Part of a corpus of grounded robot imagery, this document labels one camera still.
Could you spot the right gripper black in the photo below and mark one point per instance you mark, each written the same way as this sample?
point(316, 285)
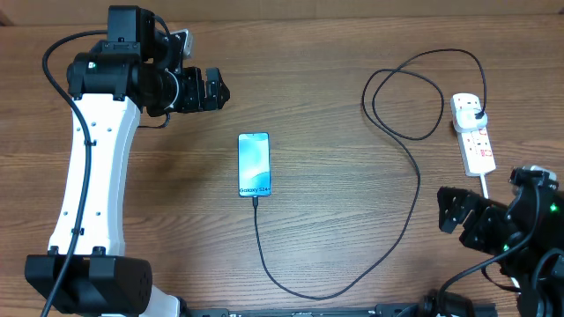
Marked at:
point(483, 220)

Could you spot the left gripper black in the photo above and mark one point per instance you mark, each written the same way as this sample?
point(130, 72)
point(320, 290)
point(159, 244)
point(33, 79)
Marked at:
point(196, 99)

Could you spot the Samsung Galaxy smartphone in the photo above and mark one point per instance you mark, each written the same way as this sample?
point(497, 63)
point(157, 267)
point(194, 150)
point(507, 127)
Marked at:
point(254, 164)

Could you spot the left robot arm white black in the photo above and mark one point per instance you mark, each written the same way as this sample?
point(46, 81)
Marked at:
point(134, 68)

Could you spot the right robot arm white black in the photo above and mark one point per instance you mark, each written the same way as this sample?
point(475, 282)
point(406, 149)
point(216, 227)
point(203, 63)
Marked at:
point(525, 238)

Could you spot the white charger plug adapter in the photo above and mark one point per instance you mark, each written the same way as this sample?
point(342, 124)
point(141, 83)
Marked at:
point(466, 120)

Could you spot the white power strip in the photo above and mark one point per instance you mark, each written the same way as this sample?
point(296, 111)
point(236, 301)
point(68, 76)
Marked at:
point(475, 146)

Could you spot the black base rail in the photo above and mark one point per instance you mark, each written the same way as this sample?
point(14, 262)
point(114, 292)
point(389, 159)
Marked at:
point(380, 310)

